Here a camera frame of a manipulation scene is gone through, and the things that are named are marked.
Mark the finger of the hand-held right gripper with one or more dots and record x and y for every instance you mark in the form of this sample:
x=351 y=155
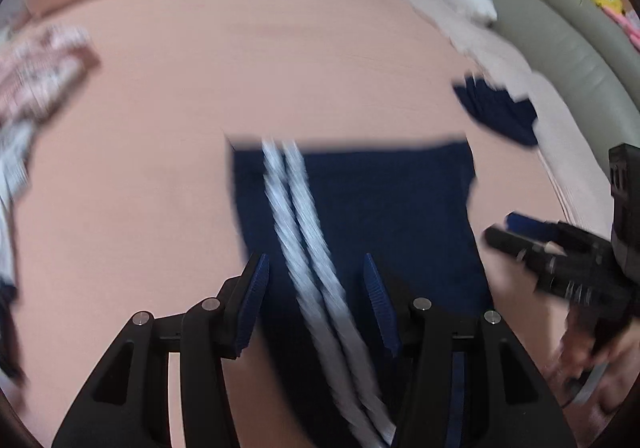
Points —
x=530 y=224
x=515 y=245

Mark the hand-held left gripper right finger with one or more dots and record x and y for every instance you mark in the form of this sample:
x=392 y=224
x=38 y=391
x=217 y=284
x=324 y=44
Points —
x=380 y=308

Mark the pink floral garment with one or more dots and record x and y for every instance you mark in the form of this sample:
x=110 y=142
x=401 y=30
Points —
x=45 y=67

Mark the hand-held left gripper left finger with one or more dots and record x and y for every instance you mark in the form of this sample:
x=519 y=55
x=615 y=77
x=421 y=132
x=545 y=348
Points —
x=252 y=308

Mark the person's right hand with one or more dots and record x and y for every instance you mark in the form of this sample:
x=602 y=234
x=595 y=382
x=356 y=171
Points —
x=575 y=348

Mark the pink bed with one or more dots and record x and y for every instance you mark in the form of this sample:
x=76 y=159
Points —
x=175 y=127

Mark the folded navy garment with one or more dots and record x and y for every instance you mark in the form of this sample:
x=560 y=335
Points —
x=497 y=110

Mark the grey padded headboard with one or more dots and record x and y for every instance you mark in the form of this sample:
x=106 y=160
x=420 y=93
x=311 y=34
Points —
x=565 y=42

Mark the white plush toy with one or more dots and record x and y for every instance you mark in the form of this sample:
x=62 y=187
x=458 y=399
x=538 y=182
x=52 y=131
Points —
x=470 y=0

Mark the navy pants with white stripes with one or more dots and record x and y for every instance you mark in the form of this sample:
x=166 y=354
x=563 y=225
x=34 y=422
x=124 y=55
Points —
x=400 y=213

